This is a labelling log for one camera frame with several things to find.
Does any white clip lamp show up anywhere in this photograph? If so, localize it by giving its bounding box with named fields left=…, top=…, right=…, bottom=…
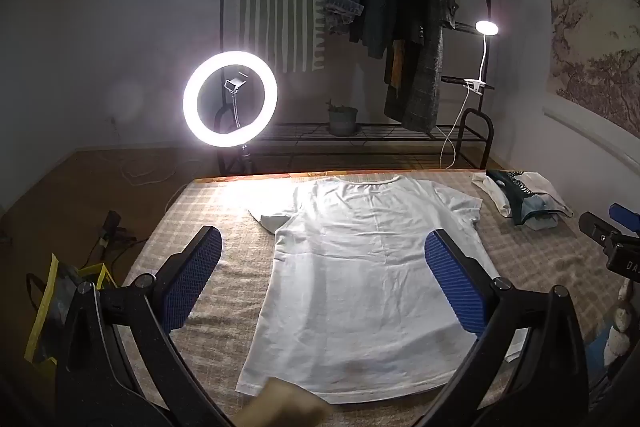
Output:
left=462, top=20, right=500, bottom=95

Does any grey plaid coat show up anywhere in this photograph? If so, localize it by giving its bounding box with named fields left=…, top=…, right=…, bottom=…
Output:
left=385, top=0, right=458, bottom=132

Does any black metal clothes rack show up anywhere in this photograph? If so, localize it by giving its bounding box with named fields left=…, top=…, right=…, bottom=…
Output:
left=216, top=0, right=501, bottom=175

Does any light blue cloth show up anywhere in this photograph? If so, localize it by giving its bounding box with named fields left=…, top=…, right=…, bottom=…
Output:
left=520, top=197, right=562, bottom=230

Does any blurred beige object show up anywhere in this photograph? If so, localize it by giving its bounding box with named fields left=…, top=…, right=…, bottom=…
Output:
left=237, top=377, right=331, bottom=427

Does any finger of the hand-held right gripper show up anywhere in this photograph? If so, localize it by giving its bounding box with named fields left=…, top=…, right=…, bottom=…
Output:
left=609, top=203, right=640, bottom=229
left=579, top=212, right=626, bottom=249

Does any dark teal printed garment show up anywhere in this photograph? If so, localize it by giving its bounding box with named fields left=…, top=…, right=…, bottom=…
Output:
left=487, top=169, right=542, bottom=228

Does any potted plant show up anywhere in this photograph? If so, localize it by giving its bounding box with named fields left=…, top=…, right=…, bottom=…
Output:
left=325, top=99, right=360, bottom=138

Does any white t-shirt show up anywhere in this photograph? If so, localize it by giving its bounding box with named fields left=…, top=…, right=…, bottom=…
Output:
left=235, top=175, right=501, bottom=405

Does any white crumpled garment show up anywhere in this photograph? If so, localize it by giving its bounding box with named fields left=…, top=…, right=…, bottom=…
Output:
left=471, top=172, right=575, bottom=219

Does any landscape wall mural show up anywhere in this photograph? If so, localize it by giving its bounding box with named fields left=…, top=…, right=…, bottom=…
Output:
left=545, top=0, right=640, bottom=118

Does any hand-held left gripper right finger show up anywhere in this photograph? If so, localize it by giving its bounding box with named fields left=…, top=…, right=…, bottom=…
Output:
left=424, top=228, right=591, bottom=427

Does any ring light tripod stand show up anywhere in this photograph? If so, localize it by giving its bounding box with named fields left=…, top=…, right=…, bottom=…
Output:
left=215, top=107, right=258, bottom=175

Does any beige plaid blanket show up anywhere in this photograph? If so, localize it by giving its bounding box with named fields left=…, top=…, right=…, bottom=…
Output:
left=120, top=172, right=631, bottom=427

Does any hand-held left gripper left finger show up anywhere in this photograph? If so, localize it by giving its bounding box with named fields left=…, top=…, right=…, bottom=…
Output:
left=55, top=225, right=223, bottom=427

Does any yellow-edged dark bag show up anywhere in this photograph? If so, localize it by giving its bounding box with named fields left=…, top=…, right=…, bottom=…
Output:
left=25, top=253, right=118, bottom=367

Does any yellow garment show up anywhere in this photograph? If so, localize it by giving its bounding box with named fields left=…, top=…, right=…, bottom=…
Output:
left=385, top=39, right=406, bottom=88

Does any black floor device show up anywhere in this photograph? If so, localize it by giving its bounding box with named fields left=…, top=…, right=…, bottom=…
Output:
left=95, top=210, right=146, bottom=258

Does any white lamp cable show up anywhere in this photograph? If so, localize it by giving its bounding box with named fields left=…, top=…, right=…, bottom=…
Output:
left=439, top=87, right=473, bottom=169

